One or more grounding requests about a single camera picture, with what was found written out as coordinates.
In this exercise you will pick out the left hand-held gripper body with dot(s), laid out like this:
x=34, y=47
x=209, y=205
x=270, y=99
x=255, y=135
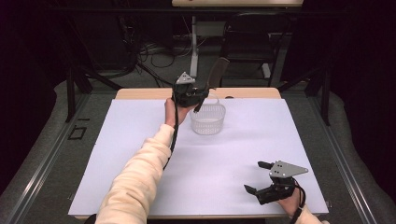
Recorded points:
x=185, y=91

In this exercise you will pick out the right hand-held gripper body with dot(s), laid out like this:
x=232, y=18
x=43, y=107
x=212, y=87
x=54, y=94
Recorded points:
x=281, y=189

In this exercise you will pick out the white slotted plastic basket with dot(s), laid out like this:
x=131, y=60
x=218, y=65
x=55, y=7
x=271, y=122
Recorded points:
x=208, y=124

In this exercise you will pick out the person's right hand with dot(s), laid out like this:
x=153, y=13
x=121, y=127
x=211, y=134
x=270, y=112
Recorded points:
x=291, y=203

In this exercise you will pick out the person's left hand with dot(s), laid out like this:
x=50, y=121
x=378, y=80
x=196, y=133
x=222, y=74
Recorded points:
x=172, y=115

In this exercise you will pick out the white table sheet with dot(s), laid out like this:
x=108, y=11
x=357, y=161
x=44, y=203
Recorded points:
x=243, y=149

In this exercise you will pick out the white desk leg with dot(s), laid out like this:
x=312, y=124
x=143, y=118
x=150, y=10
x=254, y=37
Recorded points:
x=194, y=56

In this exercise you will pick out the black chair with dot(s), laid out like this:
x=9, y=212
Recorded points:
x=249, y=40

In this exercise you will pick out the metal stand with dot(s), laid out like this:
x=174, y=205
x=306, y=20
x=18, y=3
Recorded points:
x=71, y=93

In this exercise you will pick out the aluminium floor rail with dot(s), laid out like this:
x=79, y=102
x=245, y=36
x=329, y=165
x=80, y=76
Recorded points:
x=345, y=161
x=40, y=168

